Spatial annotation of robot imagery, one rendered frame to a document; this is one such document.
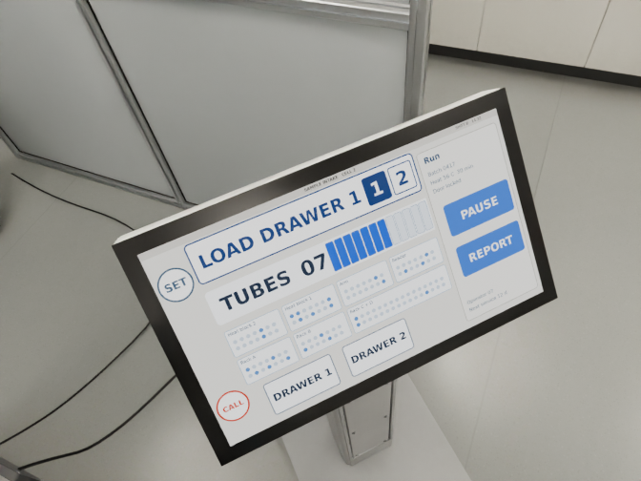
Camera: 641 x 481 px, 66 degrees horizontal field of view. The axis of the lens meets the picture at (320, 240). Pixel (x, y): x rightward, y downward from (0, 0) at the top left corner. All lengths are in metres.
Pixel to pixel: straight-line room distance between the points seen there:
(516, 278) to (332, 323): 0.27
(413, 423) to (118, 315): 1.16
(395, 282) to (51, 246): 1.95
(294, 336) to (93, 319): 1.54
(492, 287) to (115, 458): 1.42
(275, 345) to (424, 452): 1.06
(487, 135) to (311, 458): 1.19
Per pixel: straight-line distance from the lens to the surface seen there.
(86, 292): 2.19
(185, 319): 0.61
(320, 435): 1.64
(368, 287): 0.64
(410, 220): 0.64
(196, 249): 0.59
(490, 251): 0.71
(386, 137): 0.62
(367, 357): 0.67
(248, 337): 0.62
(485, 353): 1.79
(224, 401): 0.65
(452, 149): 0.66
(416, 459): 1.62
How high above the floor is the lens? 1.62
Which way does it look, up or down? 54 degrees down
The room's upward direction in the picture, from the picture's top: 10 degrees counter-clockwise
